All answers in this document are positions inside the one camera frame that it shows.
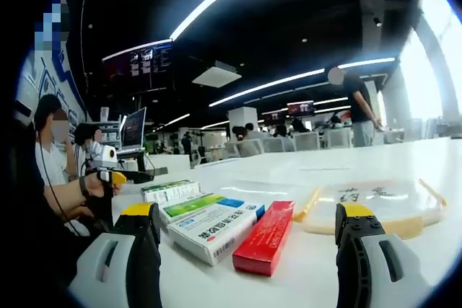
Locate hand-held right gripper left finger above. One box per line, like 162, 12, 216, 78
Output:
67, 201, 164, 308

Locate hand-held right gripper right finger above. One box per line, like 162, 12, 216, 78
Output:
334, 202, 436, 308

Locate clear yellow-edged storage area tray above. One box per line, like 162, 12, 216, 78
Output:
293, 177, 448, 241

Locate green striped small medicine box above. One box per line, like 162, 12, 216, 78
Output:
141, 179, 201, 204

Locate green white small medicine box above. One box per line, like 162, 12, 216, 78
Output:
158, 192, 227, 226

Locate white blue small medicine box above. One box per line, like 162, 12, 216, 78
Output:
167, 198, 266, 268

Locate red small medicine box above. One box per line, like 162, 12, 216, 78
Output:
232, 200, 297, 278

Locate person's left hand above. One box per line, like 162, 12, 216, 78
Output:
85, 172, 116, 201

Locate laptop screen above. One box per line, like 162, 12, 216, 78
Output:
121, 106, 148, 152

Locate hanging ceiling display screen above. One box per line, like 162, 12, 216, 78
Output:
101, 42, 174, 92

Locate person's dark clothing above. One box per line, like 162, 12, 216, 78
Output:
0, 120, 113, 304

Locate ceiling air conditioner panel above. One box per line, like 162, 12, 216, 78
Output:
191, 60, 243, 89

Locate small hanging display screen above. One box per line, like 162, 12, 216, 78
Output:
287, 100, 315, 118

